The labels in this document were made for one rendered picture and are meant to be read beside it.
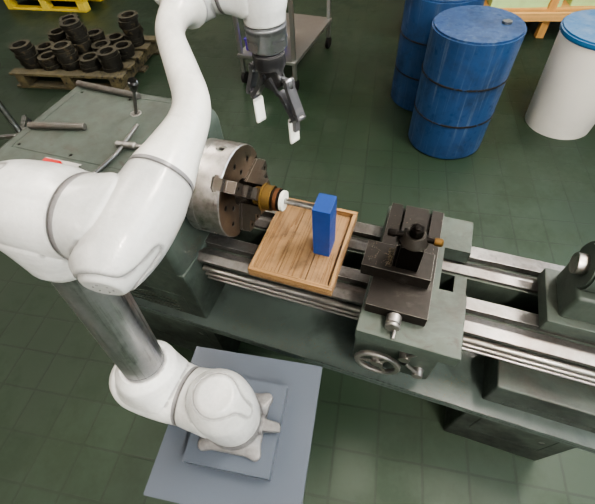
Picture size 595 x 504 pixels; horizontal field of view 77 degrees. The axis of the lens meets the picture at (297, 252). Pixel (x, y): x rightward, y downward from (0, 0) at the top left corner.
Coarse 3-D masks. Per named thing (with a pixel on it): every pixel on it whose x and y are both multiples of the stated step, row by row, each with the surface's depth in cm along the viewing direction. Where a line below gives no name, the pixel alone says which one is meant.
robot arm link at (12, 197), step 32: (32, 160) 54; (0, 192) 49; (32, 192) 48; (0, 224) 49; (32, 224) 48; (32, 256) 52; (64, 288) 62; (96, 320) 69; (128, 320) 74; (128, 352) 78; (160, 352) 89; (128, 384) 87; (160, 384) 88; (160, 416) 93
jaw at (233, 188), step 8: (216, 176) 111; (216, 184) 111; (224, 184) 112; (232, 184) 112; (240, 184) 114; (224, 192) 113; (232, 192) 112; (240, 192) 115; (248, 192) 117; (256, 192) 118; (256, 200) 120
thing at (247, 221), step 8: (240, 200) 128; (248, 200) 127; (240, 208) 127; (248, 208) 126; (256, 208) 125; (240, 216) 128; (248, 216) 127; (256, 216) 127; (240, 224) 130; (248, 224) 129
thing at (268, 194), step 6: (258, 186) 122; (264, 186) 120; (270, 186) 120; (276, 186) 123; (264, 192) 119; (270, 192) 119; (276, 192) 119; (258, 198) 119; (264, 198) 119; (270, 198) 119; (276, 198) 118; (258, 204) 120; (264, 204) 120; (270, 204) 120; (276, 204) 119; (270, 210) 123; (276, 210) 122
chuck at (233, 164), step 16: (224, 144) 117; (240, 144) 118; (208, 160) 112; (224, 160) 112; (240, 160) 119; (208, 176) 111; (224, 176) 111; (240, 176) 122; (208, 192) 111; (208, 208) 113; (224, 208) 116; (208, 224) 118; (224, 224) 119
